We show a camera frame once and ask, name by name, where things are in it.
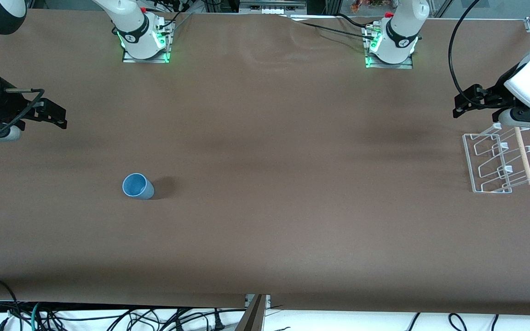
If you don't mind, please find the blue cup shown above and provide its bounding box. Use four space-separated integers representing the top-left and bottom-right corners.
122 173 155 200

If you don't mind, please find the orange colourful object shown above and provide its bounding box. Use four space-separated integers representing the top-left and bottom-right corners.
350 0 397 12

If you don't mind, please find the brown table cover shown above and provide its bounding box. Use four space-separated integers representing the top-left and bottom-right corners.
0 8 530 318

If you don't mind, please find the grey device box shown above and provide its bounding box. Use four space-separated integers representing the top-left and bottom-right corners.
240 0 307 14

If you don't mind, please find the brown table support beam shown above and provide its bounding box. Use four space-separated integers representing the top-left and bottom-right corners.
235 294 268 331

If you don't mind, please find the right arm black wrist cable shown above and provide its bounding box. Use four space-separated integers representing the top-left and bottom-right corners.
0 32 46 138

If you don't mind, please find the white wire dish rack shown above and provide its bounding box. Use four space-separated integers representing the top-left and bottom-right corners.
462 123 530 194

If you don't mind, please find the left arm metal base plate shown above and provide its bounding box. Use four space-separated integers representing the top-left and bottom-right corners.
364 23 414 69

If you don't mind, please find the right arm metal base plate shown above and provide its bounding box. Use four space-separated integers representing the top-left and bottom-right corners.
122 18 172 64

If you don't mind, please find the short black cable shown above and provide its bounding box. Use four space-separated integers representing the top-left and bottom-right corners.
335 13 376 29

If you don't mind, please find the long black cable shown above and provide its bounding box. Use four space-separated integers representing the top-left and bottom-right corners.
287 17 378 40

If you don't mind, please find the silver metal bracket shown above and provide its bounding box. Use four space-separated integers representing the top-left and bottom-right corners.
245 294 271 308

